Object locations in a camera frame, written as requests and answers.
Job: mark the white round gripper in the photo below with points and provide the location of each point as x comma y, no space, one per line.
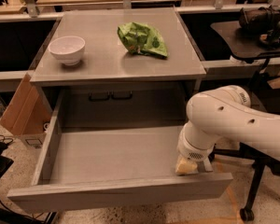
192,151

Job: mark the grey top drawer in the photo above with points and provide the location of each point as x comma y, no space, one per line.
115,153

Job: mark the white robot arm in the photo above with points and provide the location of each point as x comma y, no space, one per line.
225,112

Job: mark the grey drawer cabinet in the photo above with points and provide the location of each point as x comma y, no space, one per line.
110,87

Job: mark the black office chair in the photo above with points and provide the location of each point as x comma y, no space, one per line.
270,99

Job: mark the black side desk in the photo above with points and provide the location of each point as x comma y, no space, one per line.
243,46

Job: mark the green crumpled chip bag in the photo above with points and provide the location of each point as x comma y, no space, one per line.
142,39

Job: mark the white ceramic bowl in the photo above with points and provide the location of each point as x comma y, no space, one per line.
67,50

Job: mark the brown cardboard box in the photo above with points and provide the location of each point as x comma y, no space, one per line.
26,113

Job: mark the black device on desk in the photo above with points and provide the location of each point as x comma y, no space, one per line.
263,22

